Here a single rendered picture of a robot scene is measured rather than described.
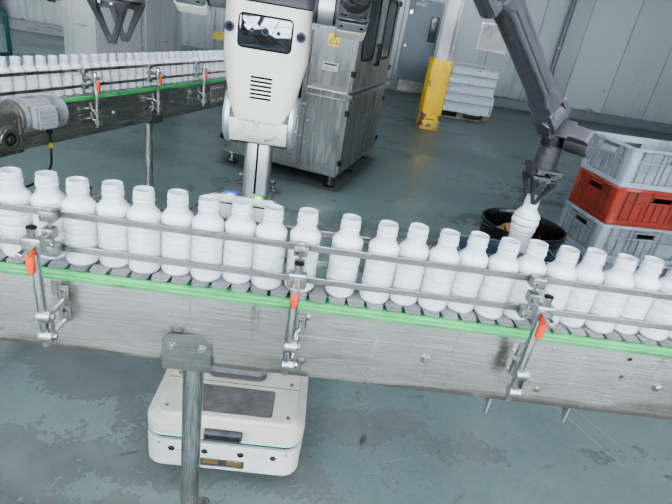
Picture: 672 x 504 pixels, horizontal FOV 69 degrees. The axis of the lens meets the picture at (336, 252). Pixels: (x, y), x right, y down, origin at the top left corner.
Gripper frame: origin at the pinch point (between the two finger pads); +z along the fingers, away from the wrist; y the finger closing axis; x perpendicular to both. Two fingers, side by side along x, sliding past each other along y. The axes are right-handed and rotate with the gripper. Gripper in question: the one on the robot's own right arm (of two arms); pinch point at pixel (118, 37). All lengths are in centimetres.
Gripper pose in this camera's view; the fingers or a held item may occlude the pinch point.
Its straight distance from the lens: 108.7
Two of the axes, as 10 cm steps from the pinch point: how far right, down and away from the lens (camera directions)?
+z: -1.6, 8.9, 4.4
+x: 9.9, 1.4, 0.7
